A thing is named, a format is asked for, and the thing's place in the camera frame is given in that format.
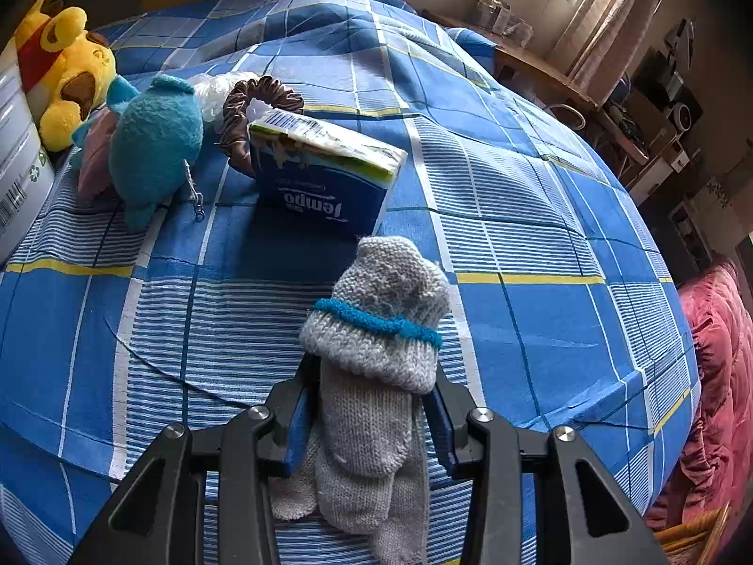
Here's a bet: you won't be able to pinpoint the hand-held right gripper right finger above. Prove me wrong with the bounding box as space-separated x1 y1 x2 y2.
420 365 668 565

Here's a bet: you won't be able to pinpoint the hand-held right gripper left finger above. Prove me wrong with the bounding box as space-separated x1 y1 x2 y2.
71 354 321 565

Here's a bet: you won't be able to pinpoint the grey knitted glove blue band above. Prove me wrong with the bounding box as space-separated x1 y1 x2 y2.
271 235 451 551

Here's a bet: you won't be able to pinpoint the blue tissue pack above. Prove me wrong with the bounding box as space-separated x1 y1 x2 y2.
247 109 409 237

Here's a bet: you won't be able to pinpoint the brown scrunchie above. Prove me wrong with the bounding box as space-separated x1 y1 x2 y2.
219 75 305 176

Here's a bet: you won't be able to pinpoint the blue plush toy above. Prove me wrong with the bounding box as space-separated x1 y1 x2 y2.
72 74 207 233

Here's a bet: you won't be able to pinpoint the blue checked bedsheet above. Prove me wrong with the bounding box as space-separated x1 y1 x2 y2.
0 0 701 565

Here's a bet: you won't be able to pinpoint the pink quilt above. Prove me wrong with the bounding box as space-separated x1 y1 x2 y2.
644 259 753 533

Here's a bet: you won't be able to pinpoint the clear plastic bag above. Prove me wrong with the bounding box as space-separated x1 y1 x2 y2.
193 72 260 124

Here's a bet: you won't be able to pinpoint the wooden desk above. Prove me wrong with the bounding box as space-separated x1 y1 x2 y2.
420 8 601 113

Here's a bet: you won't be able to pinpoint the white protein powder can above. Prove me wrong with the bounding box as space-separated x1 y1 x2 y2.
0 41 56 266

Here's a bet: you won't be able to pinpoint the cluttered shelf unit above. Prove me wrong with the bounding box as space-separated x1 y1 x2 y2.
600 17 753 272

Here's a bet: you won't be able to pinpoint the glass mugs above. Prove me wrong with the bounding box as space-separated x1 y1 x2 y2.
473 0 533 34

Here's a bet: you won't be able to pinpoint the yellow giraffe plush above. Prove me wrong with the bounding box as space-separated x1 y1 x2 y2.
15 0 119 153

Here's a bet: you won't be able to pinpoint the patterned curtain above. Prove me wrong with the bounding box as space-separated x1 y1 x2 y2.
553 0 657 89

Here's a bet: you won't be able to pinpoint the white cable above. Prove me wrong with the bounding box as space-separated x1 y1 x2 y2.
550 100 587 131

